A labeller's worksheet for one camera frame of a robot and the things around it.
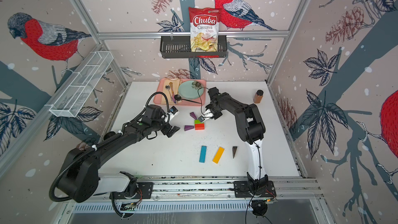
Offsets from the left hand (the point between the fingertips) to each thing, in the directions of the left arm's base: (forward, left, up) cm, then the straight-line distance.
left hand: (176, 118), depth 86 cm
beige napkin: (+34, +10, -12) cm, 38 cm away
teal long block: (-16, -15, -12) cm, 25 cm away
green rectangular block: (+5, -12, -11) cm, 17 cm away
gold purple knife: (+40, +11, -13) cm, 43 cm away
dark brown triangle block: (-13, -33, -10) cm, 37 cm away
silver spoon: (+35, +12, -11) cm, 39 cm away
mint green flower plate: (+32, -4, -11) cm, 34 cm away
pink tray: (+26, +19, -14) cm, 35 cm away
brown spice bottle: (+21, -53, -5) cm, 57 cm away
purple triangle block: (+10, -8, -11) cm, 17 cm away
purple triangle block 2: (-1, -5, -10) cm, 11 cm away
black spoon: (+24, +3, -11) cm, 26 cm away
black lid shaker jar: (-10, +34, 0) cm, 36 cm away
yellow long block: (-16, -24, -13) cm, 32 cm away
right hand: (+13, -20, -11) cm, 26 cm away
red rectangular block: (0, -14, -10) cm, 17 cm away
